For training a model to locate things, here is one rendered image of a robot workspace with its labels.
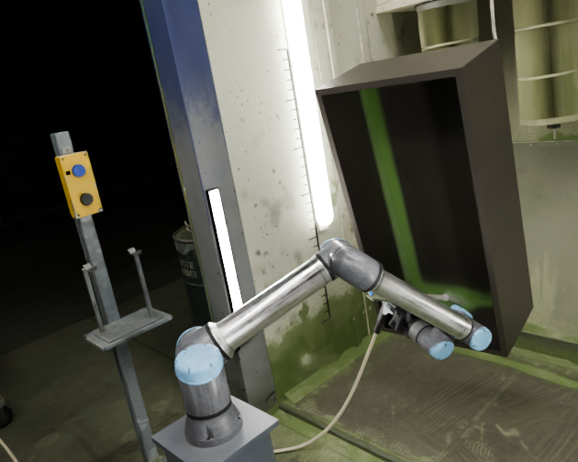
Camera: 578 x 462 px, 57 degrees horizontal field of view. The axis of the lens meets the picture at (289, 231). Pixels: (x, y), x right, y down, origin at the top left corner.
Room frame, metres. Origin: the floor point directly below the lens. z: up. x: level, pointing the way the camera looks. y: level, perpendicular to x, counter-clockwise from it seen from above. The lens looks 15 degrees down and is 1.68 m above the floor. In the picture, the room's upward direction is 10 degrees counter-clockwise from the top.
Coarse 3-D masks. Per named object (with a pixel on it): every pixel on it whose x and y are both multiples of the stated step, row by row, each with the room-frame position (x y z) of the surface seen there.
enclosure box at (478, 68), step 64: (384, 64) 2.20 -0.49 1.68; (448, 64) 1.84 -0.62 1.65; (384, 128) 2.41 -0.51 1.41; (448, 128) 2.21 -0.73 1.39; (384, 192) 2.46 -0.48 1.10; (448, 192) 2.29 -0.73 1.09; (512, 192) 2.03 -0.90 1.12; (384, 256) 2.41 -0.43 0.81; (448, 256) 2.39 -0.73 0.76; (512, 256) 2.00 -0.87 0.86; (512, 320) 1.97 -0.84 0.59
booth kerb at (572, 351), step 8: (520, 336) 2.61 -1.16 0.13; (528, 336) 2.58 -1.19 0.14; (536, 336) 2.55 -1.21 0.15; (544, 336) 2.51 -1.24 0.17; (520, 344) 2.61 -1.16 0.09; (528, 344) 2.57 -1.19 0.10; (536, 344) 2.55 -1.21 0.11; (544, 344) 2.52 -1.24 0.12; (552, 344) 2.48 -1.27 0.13; (560, 344) 2.46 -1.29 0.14; (568, 344) 2.42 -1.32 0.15; (576, 344) 2.39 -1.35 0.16; (544, 352) 2.51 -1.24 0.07; (552, 352) 2.48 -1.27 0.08; (560, 352) 2.45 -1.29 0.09; (568, 352) 2.42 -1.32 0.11; (576, 352) 2.39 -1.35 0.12; (576, 360) 2.39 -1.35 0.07
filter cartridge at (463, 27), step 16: (432, 0) 3.10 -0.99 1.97; (448, 0) 3.07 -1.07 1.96; (464, 0) 3.07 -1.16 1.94; (432, 16) 3.13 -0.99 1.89; (448, 16) 3.10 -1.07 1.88; (464, 16) 3.08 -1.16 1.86; (432, 32) 3.14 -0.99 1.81; (448, 32) 3.12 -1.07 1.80; (464, 32) 3.08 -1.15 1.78; (432, 48) 3.15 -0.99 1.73
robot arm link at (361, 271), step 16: (336, 256) 1.71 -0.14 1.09; (352, 256) 1.68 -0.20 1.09; (368, 256) 1.69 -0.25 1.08; (336, 272) 1.70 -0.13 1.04; (352, 272) 1.65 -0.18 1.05; (368, 272) 1.64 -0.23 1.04; (384, 272) 1.68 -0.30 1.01; (368, 288) 1.64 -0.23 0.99; (384, 288) 1.65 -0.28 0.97; (400, 288) 1.67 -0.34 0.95; (400, 304) 1.68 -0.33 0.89; (416, 304) 1.68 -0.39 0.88; (432, 304) 1.70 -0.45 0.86; (432, 320) 1.70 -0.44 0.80; (448, 320) 1.70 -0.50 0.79; (464, 320) 1.73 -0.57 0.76; (464, 336) 1.72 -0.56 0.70; (480, 336) 1.71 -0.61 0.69
